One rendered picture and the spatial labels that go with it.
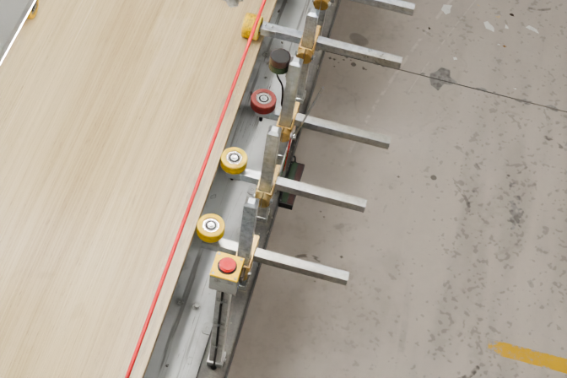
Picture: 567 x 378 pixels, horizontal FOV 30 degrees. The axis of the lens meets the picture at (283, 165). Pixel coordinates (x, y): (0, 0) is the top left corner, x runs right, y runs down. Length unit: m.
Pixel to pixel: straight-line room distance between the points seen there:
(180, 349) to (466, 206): 1.61
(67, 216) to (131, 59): 0.61
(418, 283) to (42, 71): 1.64
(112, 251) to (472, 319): 1.60
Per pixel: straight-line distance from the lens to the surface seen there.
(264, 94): 3.32
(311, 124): 3.32
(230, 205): 3.40
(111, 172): 3.12
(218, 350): 2.95
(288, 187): 3.18
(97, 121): 3.24
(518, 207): 4.39
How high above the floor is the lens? 3.44
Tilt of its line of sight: 54 degrees down
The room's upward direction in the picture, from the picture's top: 10 degrees clockwise
